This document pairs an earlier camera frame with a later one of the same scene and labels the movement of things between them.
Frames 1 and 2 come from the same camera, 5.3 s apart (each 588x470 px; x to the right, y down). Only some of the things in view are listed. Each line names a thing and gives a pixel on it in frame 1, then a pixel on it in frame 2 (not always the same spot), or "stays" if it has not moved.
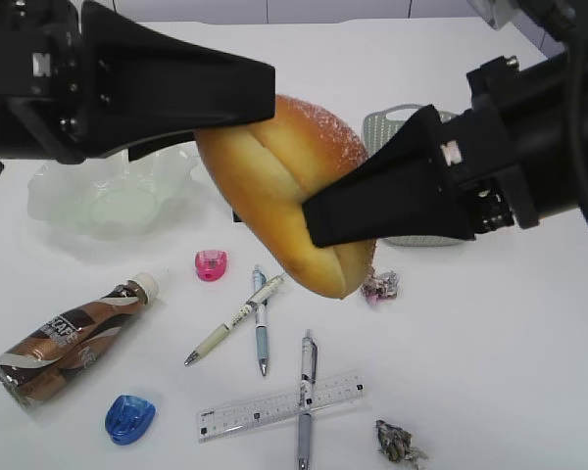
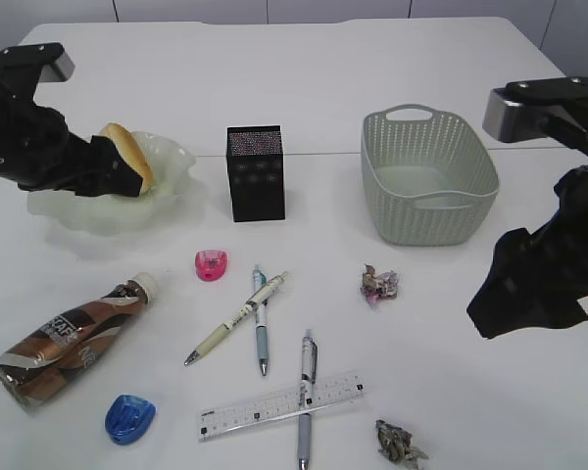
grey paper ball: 396,443 stays
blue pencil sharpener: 128,418 stays
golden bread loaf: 269,168 → 130,152
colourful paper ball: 381,288 stays
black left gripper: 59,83 → 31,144
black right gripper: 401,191 → 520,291
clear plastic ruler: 276,408 stays
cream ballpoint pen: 239,316 stays
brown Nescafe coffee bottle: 27,374 stays
